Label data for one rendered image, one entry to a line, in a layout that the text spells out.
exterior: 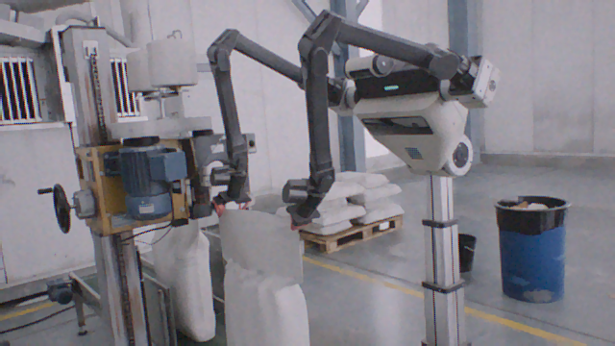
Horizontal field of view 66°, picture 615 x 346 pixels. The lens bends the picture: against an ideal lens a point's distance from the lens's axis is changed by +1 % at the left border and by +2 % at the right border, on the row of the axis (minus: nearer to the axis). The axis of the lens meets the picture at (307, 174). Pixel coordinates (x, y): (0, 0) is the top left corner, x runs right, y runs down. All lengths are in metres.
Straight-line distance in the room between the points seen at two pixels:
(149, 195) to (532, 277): 2.65
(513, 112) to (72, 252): 8.06
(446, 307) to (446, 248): 0.23
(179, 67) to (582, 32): 8.44
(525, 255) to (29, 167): 3.85
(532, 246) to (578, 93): 6.30
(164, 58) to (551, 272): 2.81
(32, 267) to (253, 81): 3.79
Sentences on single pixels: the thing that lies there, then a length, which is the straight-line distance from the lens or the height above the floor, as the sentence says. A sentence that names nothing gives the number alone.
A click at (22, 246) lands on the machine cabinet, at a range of 4.59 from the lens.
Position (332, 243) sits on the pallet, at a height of 0.09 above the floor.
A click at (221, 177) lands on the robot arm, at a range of 1.74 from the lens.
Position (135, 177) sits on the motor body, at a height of 1.23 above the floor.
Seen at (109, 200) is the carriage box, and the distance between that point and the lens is 1.82.
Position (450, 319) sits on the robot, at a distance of 1.99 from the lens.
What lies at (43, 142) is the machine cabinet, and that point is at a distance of 4.53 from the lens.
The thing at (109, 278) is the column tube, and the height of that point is 0.85.
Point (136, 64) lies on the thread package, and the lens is 1.96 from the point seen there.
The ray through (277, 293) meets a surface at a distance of 1.64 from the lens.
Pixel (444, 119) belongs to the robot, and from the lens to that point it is 1.60.
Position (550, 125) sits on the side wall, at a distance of 9.76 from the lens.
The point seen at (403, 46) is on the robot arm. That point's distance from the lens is 1.32.
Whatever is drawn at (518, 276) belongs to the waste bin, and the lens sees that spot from 3.59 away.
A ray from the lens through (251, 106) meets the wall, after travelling 6.83.
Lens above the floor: 1.41
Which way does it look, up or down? 8 degrees down
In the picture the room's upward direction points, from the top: 5 degrees counter-clockwise
